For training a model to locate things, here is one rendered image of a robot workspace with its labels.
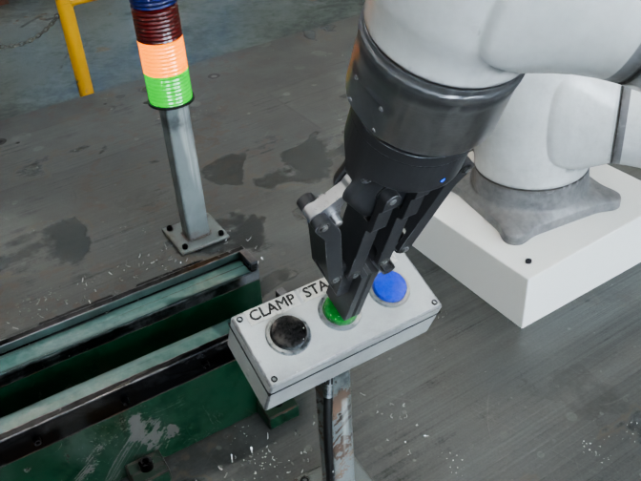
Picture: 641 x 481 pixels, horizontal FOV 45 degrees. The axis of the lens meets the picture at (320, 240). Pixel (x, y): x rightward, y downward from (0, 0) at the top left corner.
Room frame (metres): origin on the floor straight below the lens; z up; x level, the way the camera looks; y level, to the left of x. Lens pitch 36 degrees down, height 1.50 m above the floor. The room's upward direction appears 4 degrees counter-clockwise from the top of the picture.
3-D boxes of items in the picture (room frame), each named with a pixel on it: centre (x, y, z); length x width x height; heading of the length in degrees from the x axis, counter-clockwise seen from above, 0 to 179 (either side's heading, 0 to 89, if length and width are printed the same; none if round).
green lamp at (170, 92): (0.99, 0.19, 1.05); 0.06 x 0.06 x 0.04
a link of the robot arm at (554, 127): (0.91, -0.30, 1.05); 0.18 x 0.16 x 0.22; 67
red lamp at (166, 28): (0.99, 0.19, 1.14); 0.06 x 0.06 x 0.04
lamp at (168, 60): (0.99, 0.19, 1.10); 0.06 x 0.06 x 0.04
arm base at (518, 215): (0.93, -0.29, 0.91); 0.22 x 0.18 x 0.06; 21
